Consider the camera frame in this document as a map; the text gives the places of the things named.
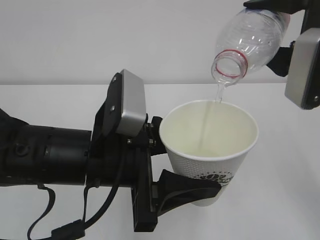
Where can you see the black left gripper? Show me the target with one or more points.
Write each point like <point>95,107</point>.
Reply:
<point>116,160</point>

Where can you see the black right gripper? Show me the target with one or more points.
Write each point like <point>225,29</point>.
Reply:
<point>280,63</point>

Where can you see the Nongfu Spring water bottle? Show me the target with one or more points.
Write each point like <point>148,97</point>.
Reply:
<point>245,44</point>

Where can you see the white paper cup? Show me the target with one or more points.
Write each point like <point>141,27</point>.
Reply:
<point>208,140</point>

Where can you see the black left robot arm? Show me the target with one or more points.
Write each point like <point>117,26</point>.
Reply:
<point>31,155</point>

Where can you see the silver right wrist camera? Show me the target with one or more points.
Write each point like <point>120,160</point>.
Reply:
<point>303,80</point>

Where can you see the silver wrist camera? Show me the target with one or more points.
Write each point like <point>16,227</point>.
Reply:
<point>303,80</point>
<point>133,105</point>

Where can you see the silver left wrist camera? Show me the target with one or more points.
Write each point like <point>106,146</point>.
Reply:
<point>133,105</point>

